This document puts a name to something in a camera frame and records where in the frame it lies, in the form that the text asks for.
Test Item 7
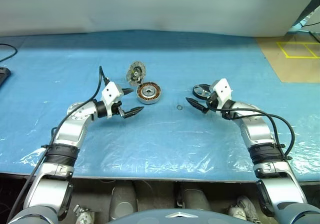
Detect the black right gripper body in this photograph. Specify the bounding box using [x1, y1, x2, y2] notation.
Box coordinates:
[206, 91, 219, 110]

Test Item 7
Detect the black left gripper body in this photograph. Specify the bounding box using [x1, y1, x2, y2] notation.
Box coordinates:
[111, 100, 126, 119]

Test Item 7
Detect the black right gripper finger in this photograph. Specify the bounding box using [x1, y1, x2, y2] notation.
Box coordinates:
[185, 97, 209, 115]
[196, 83, 213, 93]

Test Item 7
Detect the silver spoked motor rotor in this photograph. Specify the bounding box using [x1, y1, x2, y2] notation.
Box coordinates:
[192, 83, 214, 101]

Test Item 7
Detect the finned motor cover disc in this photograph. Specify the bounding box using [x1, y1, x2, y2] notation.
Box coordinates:
[126, 60, 147, 87]

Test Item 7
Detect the silver motor stator housing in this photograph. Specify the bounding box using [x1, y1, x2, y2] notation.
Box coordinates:
[135, 81, 165, 106]

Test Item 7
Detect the blue plastic table mat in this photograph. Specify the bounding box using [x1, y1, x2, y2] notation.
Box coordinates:
[0, 30, 320, 184]

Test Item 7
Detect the brown cardboard panel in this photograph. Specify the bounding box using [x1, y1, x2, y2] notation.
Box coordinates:
[254, 35, 320, 84]

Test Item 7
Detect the grey rounded shape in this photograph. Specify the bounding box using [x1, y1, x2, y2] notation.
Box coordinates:
[109, 181, 138, 220]
[179, 182, 211, 211]

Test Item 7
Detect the white speckled lump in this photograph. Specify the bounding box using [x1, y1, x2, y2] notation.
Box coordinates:
[73, 203, 96, 224]
[228, 195, 259, 222]

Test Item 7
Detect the grey-blue robot torso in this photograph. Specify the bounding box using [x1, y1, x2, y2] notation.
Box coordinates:
[107, 207, 241, 224]

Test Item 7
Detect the black flat device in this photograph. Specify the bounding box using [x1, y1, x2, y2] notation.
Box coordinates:
[0, 66, 12, 91]

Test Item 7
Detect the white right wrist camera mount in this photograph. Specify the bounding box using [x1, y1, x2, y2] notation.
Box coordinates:
[211, 78, 234, 109]

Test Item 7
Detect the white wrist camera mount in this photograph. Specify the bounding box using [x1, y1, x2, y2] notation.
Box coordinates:
[211, 78, 234, 109]
[101, 81, 125, 120]

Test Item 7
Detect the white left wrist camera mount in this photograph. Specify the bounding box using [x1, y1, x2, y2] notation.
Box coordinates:
[101, 81, 125, 120]

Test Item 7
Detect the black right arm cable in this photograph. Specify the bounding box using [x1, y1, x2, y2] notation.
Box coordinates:
[206, 97, 295, 160]

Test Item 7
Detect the thin black background cable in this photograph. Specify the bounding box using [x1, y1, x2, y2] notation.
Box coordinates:
[0, 43, 19, 63]

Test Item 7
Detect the dark grey slanted post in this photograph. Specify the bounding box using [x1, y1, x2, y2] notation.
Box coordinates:
[291, 0, 320, 28]

